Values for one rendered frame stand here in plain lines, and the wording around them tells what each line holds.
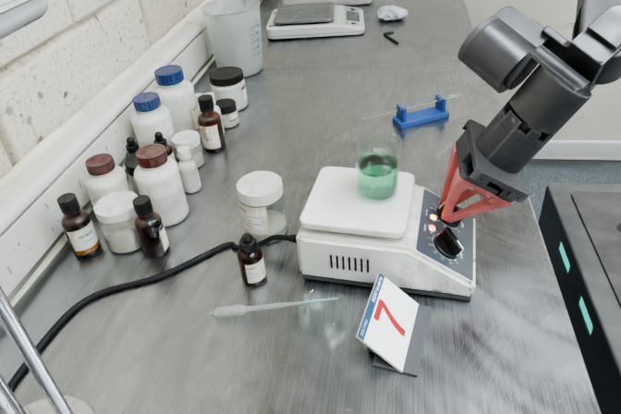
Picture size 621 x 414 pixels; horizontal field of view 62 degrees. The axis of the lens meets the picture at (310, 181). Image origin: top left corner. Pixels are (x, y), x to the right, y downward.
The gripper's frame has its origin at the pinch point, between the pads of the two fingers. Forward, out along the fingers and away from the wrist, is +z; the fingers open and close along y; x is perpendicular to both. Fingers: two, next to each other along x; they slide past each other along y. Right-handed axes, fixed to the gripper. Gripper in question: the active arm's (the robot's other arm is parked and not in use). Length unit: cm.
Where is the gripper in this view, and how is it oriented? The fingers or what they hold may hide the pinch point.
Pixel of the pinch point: (449, 208)
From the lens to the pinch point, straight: 63.8
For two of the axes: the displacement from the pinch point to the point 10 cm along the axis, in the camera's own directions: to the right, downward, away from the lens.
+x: 9.0, 4.1, 1.6
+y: -1.5, 6.1, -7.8
